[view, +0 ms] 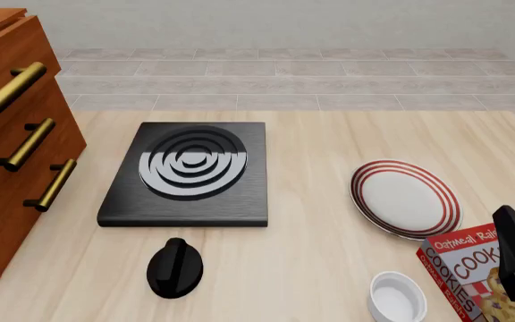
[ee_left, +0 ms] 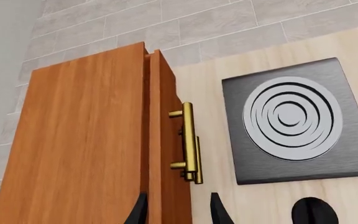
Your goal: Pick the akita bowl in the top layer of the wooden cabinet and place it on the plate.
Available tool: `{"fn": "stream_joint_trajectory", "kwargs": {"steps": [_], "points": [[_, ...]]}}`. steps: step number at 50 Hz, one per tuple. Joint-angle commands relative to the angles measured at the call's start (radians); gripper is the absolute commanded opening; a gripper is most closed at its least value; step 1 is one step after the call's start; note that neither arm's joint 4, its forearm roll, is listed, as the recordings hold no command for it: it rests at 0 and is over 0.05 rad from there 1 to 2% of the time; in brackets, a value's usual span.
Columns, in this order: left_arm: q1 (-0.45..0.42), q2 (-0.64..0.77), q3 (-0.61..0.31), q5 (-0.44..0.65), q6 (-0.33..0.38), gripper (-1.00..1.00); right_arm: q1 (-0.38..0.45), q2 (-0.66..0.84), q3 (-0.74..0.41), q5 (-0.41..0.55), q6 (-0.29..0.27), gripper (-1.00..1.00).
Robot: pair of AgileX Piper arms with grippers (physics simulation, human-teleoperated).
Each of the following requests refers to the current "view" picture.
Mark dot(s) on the white plate with red rings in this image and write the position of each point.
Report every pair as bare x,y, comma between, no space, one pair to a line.
402,199

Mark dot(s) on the flat black stove plate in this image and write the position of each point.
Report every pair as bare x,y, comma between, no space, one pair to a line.
186,204

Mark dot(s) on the small wooden cabinet drawer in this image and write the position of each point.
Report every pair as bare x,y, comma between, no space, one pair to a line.
16,235

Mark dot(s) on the large wooden cabinet drawer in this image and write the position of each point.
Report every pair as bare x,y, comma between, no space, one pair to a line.
20,47

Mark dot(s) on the oatmeal raisin cookies box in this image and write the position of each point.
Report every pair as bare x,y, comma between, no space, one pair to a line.
463,268

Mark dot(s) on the small white ramekin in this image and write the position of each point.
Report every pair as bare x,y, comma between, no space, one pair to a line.
396,298

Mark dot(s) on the round black stove knob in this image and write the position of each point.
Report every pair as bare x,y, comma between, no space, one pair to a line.
174,268

